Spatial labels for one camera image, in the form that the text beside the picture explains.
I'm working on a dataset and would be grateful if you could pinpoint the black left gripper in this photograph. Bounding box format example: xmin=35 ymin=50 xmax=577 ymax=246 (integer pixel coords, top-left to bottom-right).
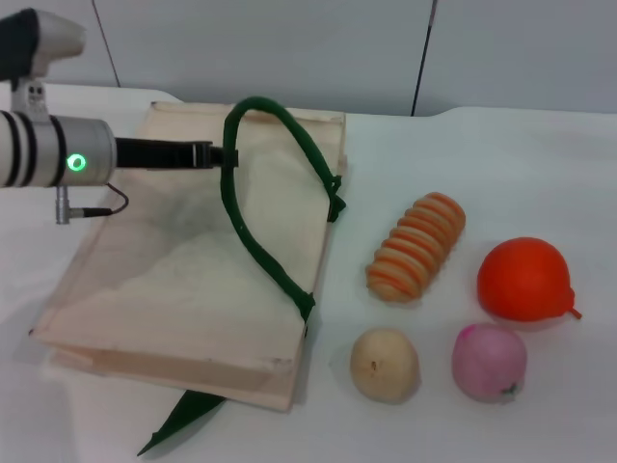
xmin=114 ymin=138 xmax=240 ymax=170

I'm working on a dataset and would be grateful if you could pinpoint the cream handbag with green handles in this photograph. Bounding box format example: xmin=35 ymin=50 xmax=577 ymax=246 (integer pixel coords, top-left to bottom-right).
xmin=29 ymin=95 xmax=348 ymax=457

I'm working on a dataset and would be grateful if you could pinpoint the orange toy fruit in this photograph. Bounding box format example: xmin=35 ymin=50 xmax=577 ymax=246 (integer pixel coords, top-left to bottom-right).
xmin=476 ymin=235 xmax=583 ymax=322

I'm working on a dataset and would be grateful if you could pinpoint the pink toy peach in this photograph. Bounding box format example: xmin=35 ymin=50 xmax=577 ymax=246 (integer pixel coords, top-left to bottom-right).
xmin=451 ymin=322 xmax=528 ymax=405

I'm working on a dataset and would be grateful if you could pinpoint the orange striped toy bread roll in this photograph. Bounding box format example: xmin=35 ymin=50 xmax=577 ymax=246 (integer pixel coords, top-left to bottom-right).
xmin=365 ymin=191 xmax=468 ymax=303

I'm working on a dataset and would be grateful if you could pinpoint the beige round toy fruit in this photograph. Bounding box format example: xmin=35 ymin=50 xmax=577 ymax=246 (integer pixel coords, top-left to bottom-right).
xmin=350 ymin=327 xmax=419 ymax=405

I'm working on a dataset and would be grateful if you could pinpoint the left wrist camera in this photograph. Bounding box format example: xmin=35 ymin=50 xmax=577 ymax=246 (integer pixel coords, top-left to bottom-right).
xmin=0 ymin=8 xmax=87 ymax=117

